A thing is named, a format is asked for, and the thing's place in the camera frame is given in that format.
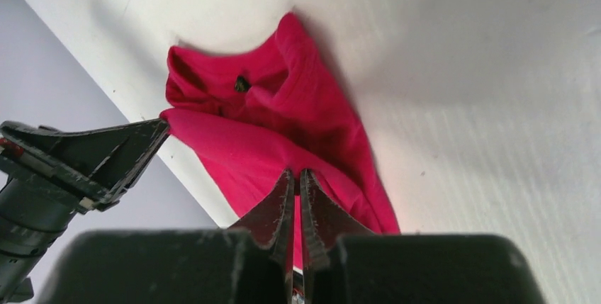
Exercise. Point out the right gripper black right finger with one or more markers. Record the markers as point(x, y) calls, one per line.
point(323, 222)

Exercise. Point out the crimson red t shirt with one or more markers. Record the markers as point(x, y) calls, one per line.
point(248, 117)

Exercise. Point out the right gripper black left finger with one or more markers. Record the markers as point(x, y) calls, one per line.
point(264, 263)

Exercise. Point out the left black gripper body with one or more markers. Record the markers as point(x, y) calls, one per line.
point(37, 205)

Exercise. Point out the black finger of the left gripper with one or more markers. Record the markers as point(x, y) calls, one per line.
point(87, 170)

